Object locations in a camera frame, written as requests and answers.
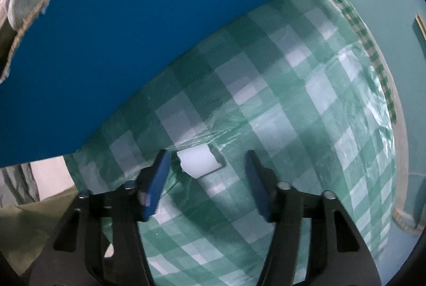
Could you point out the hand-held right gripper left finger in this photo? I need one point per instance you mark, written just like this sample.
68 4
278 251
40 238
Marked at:
156 179

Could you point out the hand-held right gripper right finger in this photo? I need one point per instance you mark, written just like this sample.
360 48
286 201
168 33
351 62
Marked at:
259 186

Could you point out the pale sock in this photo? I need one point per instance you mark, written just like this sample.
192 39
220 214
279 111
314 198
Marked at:
198 163

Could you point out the blue-sided cardboard box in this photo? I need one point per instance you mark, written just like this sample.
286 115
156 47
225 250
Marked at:
133 23

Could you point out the light green checked tablecloth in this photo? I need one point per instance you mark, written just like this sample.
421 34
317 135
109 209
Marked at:
283 89

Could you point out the white fabric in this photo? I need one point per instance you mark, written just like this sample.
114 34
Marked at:
53 176

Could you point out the person's olive trousers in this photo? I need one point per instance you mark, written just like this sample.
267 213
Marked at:
33 229

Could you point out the grey clothes heap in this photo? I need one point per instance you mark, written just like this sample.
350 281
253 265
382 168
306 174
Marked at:
16 184

